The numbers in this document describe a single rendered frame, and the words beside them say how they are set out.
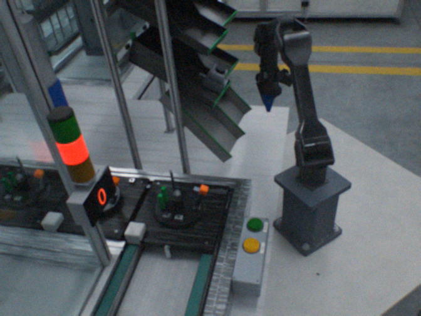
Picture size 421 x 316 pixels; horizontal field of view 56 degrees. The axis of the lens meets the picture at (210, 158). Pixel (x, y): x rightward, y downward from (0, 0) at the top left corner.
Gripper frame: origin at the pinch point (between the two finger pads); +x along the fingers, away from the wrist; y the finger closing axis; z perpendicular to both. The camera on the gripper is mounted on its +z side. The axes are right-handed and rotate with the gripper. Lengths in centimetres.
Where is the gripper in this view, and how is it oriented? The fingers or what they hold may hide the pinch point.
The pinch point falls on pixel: (267, 98)
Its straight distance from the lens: 136.2
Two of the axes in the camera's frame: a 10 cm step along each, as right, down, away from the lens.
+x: 0.1, 9.0, 4.3
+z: 10.0, -0.2, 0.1
